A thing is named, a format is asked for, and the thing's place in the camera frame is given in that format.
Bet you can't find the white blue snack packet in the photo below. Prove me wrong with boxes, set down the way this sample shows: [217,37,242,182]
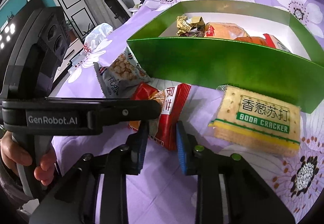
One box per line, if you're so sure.
[263,34,291,53]

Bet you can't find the black floor vacuum cleaner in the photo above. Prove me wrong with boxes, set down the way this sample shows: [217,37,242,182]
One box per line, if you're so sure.
[104,0,132,24]

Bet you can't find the white red plastic bag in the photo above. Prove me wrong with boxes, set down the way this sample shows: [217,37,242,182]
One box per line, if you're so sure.
[83,23,113,54]

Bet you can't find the red snack packet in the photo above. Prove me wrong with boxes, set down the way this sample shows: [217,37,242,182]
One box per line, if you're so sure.
[131,82,191,150]

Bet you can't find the orange snack packet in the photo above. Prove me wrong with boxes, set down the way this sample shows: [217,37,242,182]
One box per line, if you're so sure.
[235,36,268,46]

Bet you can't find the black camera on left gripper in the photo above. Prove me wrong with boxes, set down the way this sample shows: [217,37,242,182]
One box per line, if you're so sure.
[1,6,70,99]

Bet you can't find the white TV cabinet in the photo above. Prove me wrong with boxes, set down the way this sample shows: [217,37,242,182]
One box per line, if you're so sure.
[53,39,83,88]

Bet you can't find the grey peanut snack packet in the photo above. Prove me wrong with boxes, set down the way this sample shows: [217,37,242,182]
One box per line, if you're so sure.
[93,47,150,99]

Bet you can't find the yellow rice cracker packet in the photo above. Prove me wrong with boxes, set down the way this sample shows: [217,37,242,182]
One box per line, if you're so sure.
[204,22,249,40]

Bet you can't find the green cardboard box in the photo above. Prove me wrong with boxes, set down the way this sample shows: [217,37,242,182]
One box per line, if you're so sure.
[127,0,323,113]

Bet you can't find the gold foil snack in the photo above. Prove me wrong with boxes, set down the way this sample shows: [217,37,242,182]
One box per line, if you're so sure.
[176,16,205,37]

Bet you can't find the soda cracker packet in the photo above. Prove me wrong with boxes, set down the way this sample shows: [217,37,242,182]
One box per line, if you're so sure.
[208,85,300,157]

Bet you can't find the person's left hand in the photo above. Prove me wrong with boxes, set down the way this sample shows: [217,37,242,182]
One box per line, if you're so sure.
[1,131,56,186]

